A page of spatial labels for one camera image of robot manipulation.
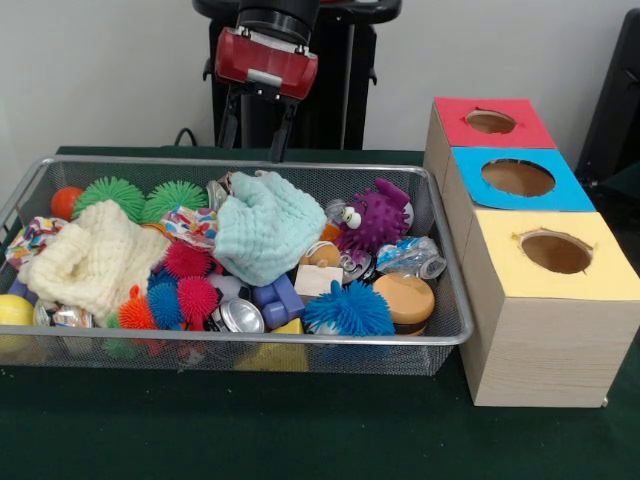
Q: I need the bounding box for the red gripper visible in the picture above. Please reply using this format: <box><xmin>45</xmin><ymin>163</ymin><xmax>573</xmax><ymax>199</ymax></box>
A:
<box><xmin>214</xmin><ymin>27</ymin><xmax>320</xmax><ymax>164</ymax></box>

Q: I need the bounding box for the mint green waffle cloth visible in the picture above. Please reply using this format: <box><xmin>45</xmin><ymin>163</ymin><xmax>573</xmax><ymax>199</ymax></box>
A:
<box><xmin>213</xmin><ymin>170</ymin><xmax>327</xmax><ymax>289</ymax></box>

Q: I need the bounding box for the white cloth with colourful dots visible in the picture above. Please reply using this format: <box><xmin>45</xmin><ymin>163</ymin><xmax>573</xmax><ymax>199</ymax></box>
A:
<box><xmin>159</xmin><ymin>204</ymin><xmax>220</xmax><ymax>249</ymax></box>

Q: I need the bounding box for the wooden box with three holes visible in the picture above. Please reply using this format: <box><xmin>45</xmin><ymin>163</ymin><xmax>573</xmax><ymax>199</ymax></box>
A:
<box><xmin>422</xmin><ymin>96</ymin><xmax>640</xmax><ymax>409</ymax></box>

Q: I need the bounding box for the purple spiky monster toy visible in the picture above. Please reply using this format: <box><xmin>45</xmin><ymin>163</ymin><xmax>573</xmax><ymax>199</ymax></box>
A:
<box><xmin>333</xmin><ymin>177</ymin><xmax>415</xmax><ymax>254</ymax></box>

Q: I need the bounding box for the purple toy building block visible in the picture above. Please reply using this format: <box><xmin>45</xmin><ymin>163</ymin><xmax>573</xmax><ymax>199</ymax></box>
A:
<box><xmin>251</xmin><ymin>274</ymin><xmax>306</xmax><ymax>331</ymax></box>

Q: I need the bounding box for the crushed clear plastic bottle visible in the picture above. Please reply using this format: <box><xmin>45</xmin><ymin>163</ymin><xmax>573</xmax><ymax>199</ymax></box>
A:
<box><xmin>375</xmin><ymin>235</ymin><xmax>447</xmax><ymax>280</ymax></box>

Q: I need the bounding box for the blue spiky rubber ball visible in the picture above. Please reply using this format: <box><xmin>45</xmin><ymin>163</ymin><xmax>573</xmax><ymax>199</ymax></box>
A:
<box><xmin>303</xmin><ymin>279</ymin><xmax>397</xmax><ymax>337</ymax></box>

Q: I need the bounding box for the orange smooth ball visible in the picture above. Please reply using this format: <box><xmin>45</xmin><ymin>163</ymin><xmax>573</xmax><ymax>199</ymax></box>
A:
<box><xmin>49</xmin><ymin>186</ymin><xmax>85</xmax><ymax>221</ymax></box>

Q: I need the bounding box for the cream waffle cloth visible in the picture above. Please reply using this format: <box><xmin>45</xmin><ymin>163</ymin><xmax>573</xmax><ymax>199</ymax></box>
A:
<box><xmin>17</xmin><ymin>199</ymin><xmax>174</xmax><ymax>326</ymax></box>

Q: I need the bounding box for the tan toy burger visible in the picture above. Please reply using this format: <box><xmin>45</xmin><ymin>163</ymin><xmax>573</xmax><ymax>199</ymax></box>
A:
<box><xmin>372</xmin><ymin>272</ymin><xmax>436</xmax><ymax>337</ymax></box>

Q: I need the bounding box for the yellow smooth ball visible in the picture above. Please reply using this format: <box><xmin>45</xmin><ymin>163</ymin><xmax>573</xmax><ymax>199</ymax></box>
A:
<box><xmin>0</xmin><ymin>294</ymin><xmax>36</xmax><ymax>327</ymax></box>

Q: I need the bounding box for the black chair back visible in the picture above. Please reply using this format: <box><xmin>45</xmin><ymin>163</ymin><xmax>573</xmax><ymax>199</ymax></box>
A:
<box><xmin>574</xmin><ymin>7</ymin><xmax>640</xmax><ymax>176</ymax></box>

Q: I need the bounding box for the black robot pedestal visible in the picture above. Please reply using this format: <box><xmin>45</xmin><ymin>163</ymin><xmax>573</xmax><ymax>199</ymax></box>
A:
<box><xmin>192</xmin><ymin>0</ymin><xmax>404</xmax><ymax>151</ymax></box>

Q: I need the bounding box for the silver wire mesh bin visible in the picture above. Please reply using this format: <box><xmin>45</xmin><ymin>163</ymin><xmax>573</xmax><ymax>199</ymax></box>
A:
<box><xmin>0</xmin><ymin>154</ymin><xmax>475</xmax><ymax>377</ymax></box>

